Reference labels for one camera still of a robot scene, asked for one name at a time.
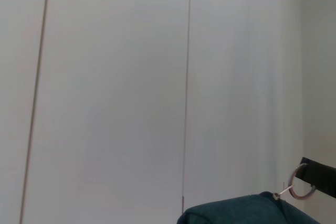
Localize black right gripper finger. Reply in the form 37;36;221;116
300;156;336;199

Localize dark teal fabric bag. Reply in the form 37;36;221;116
177;163;324;224

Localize white panelled partition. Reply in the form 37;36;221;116
0;0;302;224

